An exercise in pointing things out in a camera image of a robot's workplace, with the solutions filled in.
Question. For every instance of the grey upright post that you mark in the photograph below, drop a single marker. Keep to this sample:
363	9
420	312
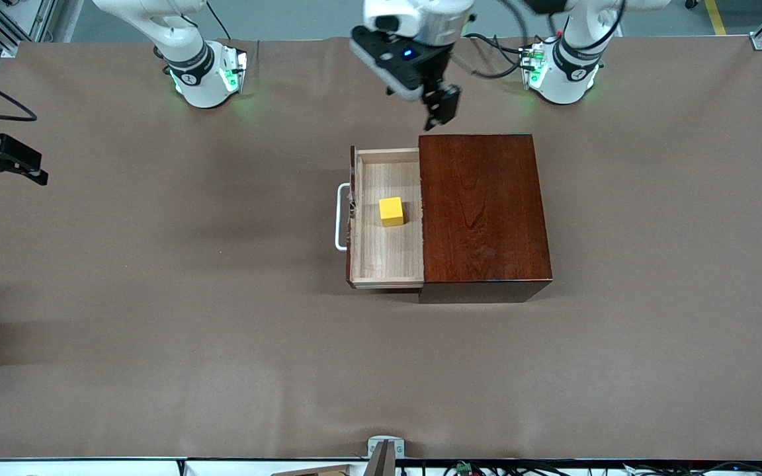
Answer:
384	464

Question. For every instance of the aluminium frame with diagonal bars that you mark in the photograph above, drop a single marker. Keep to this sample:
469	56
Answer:
9	47

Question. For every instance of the brown table cover mat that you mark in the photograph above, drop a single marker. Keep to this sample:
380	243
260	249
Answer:
222	396

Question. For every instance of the yellow block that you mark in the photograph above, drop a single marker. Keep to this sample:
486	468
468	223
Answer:
391	211

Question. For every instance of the dark wooden drawer cabinet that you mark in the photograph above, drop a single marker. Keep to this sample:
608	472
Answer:
487	225

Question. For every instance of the brown cardboard piece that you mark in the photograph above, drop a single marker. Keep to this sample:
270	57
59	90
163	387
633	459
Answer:
321	471

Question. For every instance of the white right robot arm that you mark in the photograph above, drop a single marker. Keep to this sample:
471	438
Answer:
189	59

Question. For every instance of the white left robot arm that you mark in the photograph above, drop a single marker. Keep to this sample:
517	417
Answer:
573	66

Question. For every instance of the grey metal bracket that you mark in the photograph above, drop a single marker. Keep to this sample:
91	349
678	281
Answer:
399	449

